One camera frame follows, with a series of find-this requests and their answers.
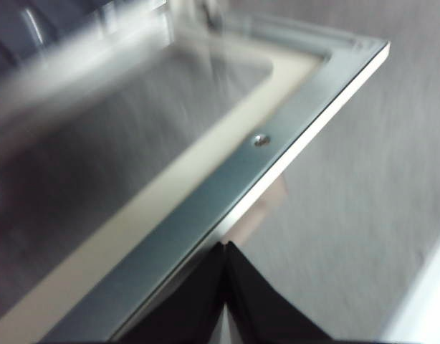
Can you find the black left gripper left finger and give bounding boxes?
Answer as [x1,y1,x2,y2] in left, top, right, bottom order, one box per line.
[110,242,227,344]

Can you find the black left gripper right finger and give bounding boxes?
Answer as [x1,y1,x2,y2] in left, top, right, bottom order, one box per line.
[226,240,335,344]

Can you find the cream Toshiba toaster oven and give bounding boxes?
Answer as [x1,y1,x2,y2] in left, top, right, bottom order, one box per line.
[0,0,249,123]

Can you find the glass oven door with handle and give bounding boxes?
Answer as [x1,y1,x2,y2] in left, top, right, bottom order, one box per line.
[0,9,392,344]

